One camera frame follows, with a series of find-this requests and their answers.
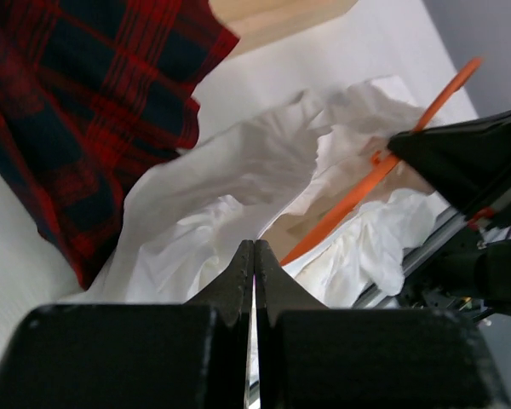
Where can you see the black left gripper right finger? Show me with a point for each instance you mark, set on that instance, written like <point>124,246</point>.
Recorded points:
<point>311,356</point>

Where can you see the orange hanger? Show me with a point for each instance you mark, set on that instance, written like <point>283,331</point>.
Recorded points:
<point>381,168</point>

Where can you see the wooden clothes rack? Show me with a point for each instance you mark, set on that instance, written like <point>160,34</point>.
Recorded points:
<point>259,22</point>

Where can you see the aluminium mounting rail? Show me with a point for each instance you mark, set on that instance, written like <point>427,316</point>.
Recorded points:
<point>422,289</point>

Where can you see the red black plaid garment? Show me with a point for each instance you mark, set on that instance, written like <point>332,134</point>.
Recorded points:
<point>92,95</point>

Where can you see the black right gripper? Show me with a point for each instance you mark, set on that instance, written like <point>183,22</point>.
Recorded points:
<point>468,163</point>

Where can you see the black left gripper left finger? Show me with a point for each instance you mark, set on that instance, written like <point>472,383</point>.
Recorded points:
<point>190,355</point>

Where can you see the white pleated skirt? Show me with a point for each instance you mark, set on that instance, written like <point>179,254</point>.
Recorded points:
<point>273,177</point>

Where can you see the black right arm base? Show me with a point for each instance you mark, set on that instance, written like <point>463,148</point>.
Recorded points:
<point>482,277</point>

